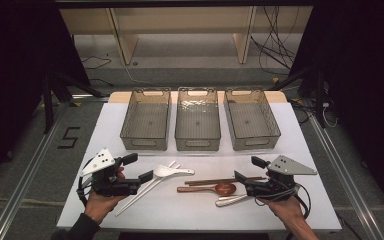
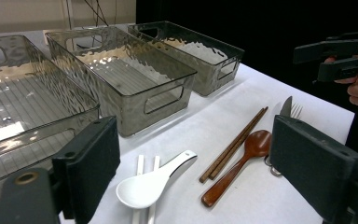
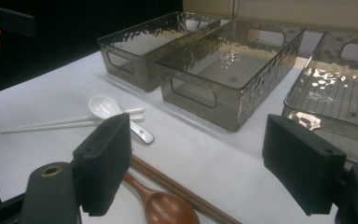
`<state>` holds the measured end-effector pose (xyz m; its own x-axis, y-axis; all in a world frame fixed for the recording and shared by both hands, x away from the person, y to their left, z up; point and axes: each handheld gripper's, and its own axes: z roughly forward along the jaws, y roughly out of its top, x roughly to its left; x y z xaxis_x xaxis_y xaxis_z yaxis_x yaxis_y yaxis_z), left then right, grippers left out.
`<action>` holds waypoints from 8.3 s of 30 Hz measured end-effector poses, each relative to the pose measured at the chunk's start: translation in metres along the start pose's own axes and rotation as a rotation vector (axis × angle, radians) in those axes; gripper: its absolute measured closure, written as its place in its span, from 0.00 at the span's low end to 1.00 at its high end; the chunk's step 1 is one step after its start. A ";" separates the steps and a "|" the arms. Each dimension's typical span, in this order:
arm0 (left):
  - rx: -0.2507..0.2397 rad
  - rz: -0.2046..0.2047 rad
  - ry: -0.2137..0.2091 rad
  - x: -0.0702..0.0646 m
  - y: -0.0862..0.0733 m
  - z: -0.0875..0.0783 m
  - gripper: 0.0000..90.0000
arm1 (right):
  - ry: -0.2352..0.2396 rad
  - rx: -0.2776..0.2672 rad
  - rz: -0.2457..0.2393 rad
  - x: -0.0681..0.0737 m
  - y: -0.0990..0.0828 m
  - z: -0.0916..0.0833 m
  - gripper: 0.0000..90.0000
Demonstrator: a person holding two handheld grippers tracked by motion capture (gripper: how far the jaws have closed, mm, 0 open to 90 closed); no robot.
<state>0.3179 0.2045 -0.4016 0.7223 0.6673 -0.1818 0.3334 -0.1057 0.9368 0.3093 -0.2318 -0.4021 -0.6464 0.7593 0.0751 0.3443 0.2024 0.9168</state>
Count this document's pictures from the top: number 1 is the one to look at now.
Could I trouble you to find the person's left hand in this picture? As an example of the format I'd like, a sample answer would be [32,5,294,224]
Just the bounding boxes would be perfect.
[84,166,128,225]

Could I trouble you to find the white floor cable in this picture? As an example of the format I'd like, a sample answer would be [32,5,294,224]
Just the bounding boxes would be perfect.
[114,33,154,87]

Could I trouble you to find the transparent grey plastic bin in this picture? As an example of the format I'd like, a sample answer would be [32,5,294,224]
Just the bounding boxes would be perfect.
[223,87,282,152]
[119,87,173,152]
[174,86,222,152]

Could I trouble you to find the bundle of black cables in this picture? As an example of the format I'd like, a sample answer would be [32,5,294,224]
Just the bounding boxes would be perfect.
[249,6,298,76]

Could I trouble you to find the white plug with cable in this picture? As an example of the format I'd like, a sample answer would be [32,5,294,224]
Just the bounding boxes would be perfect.
[321,101,339,129]

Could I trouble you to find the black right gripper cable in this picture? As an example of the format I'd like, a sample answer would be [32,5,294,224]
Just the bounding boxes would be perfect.
[256,184,313,221]

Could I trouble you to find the black metal stand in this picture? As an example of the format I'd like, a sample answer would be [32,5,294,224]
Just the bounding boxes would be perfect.
[41,71,104,134]
[268,64,328,129]

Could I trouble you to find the light wooden table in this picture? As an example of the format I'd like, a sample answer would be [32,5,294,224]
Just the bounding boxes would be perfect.
[108,90,288,104]

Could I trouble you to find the silver metal fork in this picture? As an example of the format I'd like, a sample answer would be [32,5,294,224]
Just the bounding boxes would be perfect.
[218,194,248,201]
[215,196,252,208]

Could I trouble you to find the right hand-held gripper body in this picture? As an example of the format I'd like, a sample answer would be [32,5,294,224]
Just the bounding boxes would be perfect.
[243,154,318,201]

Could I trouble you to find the black floor cable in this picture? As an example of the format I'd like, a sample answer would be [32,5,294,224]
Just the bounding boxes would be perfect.
[81,54,113,71]
[89,78,114,88]

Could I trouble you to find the black curtain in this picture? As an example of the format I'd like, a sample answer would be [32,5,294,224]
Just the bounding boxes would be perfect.
[289,0,384,221]
[0,0,92,194]

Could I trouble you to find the person's right hand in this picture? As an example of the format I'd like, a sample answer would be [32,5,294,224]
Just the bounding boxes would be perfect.
[258,196,306,231]

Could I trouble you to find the aluminium floor rail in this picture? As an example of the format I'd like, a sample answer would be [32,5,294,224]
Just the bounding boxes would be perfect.
[0,94,111,240]
[308,113,384,240]

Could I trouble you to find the white plastic spoon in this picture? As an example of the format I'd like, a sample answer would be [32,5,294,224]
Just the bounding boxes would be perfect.
[153,164,196,179]

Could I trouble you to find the reddish brown wooden spoon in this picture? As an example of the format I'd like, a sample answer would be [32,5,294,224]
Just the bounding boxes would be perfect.
[176,182,238,197]

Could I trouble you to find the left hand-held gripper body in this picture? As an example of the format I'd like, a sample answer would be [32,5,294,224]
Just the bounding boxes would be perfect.
[79,148,142,198]

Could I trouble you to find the white table cover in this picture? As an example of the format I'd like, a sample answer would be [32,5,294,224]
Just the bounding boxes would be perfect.
[56,101,343,233]

